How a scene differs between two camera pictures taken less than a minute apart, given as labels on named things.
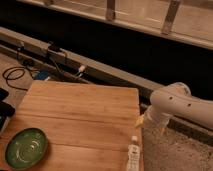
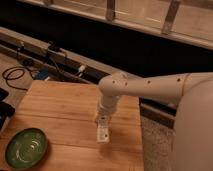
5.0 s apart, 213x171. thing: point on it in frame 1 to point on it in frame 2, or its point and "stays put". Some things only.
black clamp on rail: x=52 y=46 stays put
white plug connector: x=81 y=68 stays put
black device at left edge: x=6 y=109 stays put
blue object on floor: x=42 y=75 stays put
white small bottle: x=133 y=154 to x=103 y=130
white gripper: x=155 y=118 to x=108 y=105
